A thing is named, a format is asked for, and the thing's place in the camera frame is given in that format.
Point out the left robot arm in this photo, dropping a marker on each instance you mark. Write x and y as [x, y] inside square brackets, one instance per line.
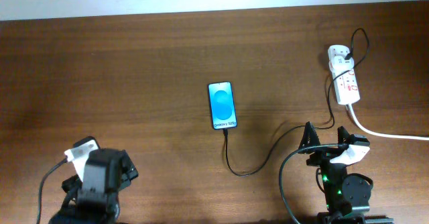
[94, 198]

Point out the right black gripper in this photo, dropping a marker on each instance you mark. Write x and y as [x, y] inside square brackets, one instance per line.
[324, 155]

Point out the white power strip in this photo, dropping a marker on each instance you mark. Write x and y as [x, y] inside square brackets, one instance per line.
[345, 84]

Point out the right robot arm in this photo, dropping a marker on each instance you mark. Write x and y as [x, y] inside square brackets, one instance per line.
[347, 194]

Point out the blue screen Galaxy smartphone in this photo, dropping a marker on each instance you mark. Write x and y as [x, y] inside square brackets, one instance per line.
[222, 106]

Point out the white USB charger plug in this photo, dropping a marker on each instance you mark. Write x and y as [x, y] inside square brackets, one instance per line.
[338, 64]

